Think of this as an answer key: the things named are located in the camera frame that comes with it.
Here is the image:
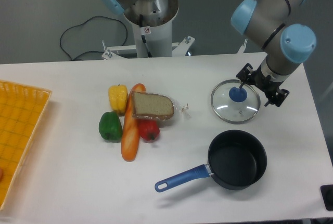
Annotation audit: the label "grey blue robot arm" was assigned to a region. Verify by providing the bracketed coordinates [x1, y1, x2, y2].
[102, 0, 316, 106]

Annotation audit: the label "yellow bell pepper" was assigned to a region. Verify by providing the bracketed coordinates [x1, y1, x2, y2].
[108, 84, 127, 115]

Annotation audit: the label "bagged bread slice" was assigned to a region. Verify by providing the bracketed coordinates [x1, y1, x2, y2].
[131, 92, 191, 121]

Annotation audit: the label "black saucepan blue handle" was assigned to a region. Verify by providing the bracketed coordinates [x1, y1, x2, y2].
[155, 130, 267, 193]

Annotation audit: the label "red bell pepper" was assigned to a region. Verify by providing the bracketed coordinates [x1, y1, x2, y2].
[138, 120, 160, 143]

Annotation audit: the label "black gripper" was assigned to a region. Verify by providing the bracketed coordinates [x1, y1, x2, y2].
[236, 63, 289, 107]

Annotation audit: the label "orange baguette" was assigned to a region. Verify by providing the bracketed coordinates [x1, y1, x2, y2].
[121, 83, 146, 162]

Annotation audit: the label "black floor cable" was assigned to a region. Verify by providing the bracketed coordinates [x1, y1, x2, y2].
[59, 16, 129, 61]

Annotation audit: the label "black device at table edge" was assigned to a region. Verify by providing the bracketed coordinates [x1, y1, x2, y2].
[320, 184, 333, 211]

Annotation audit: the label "green bell pepper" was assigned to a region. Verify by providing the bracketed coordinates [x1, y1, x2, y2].
[98, 111, 123, 143]

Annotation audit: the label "yellow plastic basket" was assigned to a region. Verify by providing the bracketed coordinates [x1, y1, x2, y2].
[1, 80, 52, 209]

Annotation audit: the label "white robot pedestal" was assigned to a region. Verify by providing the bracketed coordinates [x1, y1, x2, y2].
[102, 0, 195, 59]

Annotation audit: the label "glass lid blue knob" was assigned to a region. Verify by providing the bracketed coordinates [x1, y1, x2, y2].
[210, 79, 261, 125]

